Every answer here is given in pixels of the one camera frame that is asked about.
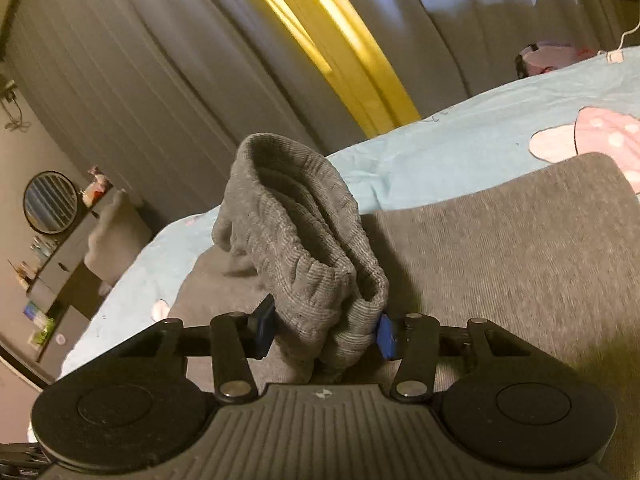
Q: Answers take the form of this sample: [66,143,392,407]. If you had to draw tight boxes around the small pink toy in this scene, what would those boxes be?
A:
[82,164,112,208]

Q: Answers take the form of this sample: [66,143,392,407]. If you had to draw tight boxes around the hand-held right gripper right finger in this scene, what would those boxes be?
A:
[376,314,506,403]

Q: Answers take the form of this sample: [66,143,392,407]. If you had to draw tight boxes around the grey pants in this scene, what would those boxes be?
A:
[170,132,640,480]

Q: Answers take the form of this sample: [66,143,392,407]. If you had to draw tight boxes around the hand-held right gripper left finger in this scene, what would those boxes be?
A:
[135,294,277,403]

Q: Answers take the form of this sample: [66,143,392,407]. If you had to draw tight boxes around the lavender bag with black handle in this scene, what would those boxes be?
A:
[515,42,598,80]

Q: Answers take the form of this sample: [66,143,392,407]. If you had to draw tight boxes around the grey curtain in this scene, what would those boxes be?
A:
[0,0,381,241]

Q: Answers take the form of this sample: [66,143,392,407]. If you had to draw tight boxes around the yellow curtain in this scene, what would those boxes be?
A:
[230,0,422,138]

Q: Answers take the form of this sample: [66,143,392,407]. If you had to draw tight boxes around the grey dresser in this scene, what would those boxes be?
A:
[7,207,108,363]

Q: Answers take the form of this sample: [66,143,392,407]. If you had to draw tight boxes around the white sheer curtain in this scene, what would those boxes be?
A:
[320,0,640,111]

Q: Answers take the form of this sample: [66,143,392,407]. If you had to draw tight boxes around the round black-framed mirror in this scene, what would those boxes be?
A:
[23,171,80,234]

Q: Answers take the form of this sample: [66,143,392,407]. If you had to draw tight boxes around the light blue bed sheet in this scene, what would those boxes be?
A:
[55,46,640,383]

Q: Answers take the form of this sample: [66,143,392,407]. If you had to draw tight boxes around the grey covered chair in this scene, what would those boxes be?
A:
[82,189,153,286]

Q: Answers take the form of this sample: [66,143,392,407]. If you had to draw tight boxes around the white cable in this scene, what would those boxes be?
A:
[597,26,640,65]

